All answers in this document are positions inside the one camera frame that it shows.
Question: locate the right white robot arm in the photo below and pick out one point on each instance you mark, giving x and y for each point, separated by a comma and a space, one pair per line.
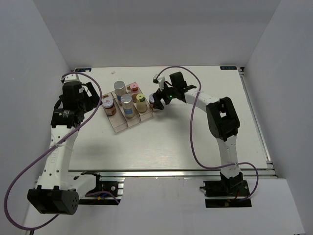
223, 124

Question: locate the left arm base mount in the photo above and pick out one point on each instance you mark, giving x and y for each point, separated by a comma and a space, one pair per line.
93, 189

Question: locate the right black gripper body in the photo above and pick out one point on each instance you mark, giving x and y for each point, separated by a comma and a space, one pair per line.
169, 93

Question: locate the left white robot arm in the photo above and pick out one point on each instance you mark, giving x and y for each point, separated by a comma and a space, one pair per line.
54, 192

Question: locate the blue sticker left corner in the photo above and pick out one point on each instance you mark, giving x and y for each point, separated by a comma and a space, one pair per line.
82, 70

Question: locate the right clear organizer tray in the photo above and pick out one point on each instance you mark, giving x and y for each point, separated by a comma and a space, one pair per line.
143, 116

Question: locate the blue sticker corner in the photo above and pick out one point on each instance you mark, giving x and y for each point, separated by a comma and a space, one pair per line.
82, 70
228, 68

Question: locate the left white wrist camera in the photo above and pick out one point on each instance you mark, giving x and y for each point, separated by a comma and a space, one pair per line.
69, 78

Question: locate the left clear organizer tray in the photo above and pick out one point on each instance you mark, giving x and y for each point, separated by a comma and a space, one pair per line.
116, 120

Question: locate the silver lid jar blue label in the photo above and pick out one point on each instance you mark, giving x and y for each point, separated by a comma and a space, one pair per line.
127, 105

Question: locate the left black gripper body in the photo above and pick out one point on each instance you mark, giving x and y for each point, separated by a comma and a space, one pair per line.
82, 101

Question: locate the blue sticker right corner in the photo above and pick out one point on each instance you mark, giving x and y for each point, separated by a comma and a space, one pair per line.
228, 68

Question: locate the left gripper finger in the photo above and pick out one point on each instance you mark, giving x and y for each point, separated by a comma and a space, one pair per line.
91, 92
91, 103

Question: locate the pink cap spice bottle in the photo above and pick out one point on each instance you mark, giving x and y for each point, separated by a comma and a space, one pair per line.
134, 88

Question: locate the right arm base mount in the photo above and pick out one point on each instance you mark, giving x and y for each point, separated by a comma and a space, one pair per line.
227, 193

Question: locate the white lid jar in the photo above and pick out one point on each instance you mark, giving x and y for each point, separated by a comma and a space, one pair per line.
108, 106
151, 103

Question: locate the yellow cap white bottle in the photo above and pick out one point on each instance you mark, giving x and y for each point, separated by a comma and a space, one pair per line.
141, 104

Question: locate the aluminium front rail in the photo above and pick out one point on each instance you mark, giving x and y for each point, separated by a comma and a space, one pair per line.
246, 173

